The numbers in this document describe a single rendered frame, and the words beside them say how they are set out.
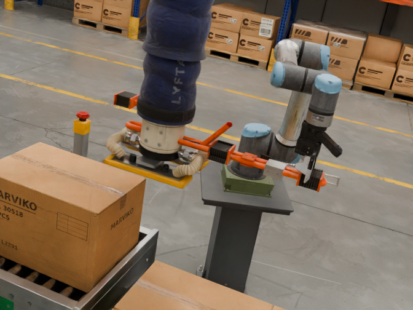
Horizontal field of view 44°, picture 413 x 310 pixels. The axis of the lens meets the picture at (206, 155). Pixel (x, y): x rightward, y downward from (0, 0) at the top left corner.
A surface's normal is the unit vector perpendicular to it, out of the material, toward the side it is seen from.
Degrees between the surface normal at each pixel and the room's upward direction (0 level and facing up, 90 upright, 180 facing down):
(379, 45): 88
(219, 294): 0
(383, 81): 91
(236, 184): 90
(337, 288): 0
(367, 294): 0
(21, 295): 90
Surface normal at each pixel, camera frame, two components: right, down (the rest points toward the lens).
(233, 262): 0.04, 0.40
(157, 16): -0.62, 0.04
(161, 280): 0.16, -0.91
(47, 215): -0.37, 0.31
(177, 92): 0.51, 0.14
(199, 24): 0.70, 0.15
